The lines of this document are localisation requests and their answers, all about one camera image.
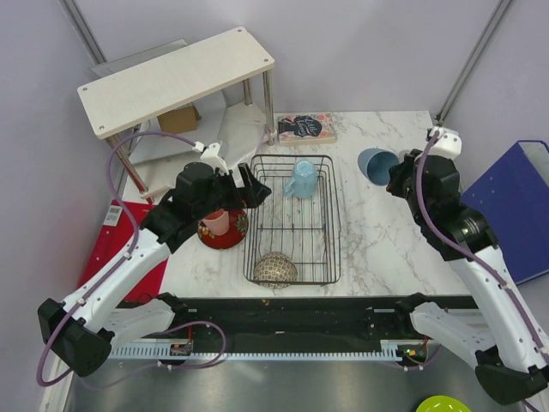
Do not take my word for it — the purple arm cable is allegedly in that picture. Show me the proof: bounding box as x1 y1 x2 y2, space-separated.
413 132 549 357
34 130 198 387

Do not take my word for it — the cardboard box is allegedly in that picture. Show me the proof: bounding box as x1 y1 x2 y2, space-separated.
158 106 202 134

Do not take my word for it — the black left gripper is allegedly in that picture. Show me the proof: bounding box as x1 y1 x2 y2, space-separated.
195 163 271 221

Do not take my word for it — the light blue mug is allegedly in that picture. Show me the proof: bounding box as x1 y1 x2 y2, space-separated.
283 160 317 199

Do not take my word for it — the red floral plate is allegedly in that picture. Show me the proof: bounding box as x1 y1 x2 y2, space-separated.
197 209 249 250

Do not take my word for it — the blue tumbler cup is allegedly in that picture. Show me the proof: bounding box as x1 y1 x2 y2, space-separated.
358 148 399 186

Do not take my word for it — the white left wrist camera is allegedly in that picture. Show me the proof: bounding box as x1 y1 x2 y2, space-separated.
192 142 229 174

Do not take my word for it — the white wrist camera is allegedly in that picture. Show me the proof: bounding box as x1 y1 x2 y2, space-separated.
426 126 462 161
192 142 229 174

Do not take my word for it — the red folder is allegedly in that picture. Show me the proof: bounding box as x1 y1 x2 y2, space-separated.
78 200 167 304

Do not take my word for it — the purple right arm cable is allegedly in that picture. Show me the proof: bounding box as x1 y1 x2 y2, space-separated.
413 132 549 357

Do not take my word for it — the black wire dish rack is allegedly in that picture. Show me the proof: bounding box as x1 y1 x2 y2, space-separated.
244 154 341 288

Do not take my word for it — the green plate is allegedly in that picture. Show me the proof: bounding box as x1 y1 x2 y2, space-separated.
415 395 471 412

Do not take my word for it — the floral cover book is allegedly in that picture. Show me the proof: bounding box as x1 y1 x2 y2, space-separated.
277 112 337 146

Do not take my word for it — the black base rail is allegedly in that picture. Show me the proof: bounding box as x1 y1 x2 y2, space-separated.
115 294 481 355

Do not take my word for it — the patterned ceramic bowl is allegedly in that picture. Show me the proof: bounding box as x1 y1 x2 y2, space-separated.
253 251 298 289

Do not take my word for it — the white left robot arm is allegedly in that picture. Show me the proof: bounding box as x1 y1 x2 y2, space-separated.
38 162 271 378

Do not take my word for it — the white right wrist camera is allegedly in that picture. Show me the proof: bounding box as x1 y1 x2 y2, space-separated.
426 126 462 161

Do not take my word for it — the pink tumbler cup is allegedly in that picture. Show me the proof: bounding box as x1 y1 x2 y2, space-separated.
202 209 230 236

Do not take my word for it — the blue binder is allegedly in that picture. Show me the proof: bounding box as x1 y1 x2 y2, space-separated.
462 140 548 284

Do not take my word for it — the white wooden shelf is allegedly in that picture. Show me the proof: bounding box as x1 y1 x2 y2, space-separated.
78 27 277 203

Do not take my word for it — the white slotted cable duct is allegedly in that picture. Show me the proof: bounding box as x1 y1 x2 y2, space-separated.
108 339 423 362

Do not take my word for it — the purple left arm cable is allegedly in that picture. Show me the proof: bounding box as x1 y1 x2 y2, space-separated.
34 130 198 387

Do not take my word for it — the purple shelf cable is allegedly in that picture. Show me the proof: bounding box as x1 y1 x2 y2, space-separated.
252 124 278 158

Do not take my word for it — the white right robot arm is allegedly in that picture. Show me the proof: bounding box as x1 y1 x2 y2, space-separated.
387 149 548 405

